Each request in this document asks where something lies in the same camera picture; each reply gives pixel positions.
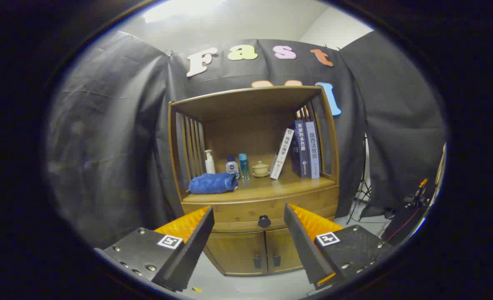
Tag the wooden cabinet door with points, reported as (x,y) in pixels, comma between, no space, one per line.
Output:
(238,252)
(280,246)

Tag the beige lidded teacup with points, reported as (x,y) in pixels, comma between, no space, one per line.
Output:
(260,168)

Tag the white book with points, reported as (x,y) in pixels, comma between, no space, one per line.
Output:
(282,154)

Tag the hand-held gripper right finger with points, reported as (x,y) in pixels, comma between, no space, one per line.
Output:
(303,246)

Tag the pale purple book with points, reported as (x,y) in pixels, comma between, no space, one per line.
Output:
(313,150)

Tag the white pump bottle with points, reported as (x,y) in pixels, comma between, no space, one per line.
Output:
(210,166)

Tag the white bottle with blue cap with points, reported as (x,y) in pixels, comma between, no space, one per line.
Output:
(232,167)

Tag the black device with orange part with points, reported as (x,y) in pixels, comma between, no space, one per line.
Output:
(415,196)

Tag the dark blue book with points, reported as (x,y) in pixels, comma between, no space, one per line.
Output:
(300,150)

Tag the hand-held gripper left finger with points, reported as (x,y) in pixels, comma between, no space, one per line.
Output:
(192,250)

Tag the clear blue bottle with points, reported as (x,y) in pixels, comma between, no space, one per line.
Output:
(243,166)

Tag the wooden countertop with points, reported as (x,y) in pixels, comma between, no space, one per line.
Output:
(267,187)

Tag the wooden cabinet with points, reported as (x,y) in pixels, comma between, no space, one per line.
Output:
(246,108)

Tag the blue folded towel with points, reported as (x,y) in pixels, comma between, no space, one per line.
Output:
(211,183)

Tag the beige saucer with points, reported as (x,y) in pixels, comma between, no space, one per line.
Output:
(261,176)

